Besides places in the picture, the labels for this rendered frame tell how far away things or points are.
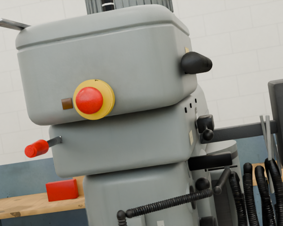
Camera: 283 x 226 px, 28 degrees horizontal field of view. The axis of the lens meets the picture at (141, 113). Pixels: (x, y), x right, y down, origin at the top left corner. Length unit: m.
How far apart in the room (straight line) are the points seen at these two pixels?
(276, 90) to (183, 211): 0.38
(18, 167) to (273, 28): 2.77
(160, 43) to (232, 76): 4.41
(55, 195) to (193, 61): 4.22
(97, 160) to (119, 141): 0.05
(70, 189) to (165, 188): 3.99
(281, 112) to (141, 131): 0.41
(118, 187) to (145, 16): 0.32
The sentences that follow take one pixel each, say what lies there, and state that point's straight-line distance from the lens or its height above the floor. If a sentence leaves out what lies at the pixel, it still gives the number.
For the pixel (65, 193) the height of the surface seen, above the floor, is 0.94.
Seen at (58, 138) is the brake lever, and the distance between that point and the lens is 0.96.
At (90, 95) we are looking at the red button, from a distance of 0.81.
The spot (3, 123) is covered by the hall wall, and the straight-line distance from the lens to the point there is 5.72.
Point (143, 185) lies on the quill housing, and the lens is 0.99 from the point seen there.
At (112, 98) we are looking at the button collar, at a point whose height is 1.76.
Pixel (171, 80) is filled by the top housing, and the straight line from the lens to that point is 0.86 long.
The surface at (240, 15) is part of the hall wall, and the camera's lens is 5.27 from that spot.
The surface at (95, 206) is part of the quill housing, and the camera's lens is 1.02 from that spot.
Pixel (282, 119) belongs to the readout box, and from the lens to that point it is 1.26.
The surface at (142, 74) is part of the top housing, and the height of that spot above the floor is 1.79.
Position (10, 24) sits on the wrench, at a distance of 0.87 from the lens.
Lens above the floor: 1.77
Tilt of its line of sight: 3 degrees down
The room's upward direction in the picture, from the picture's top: 10 degrees counter-clockwise
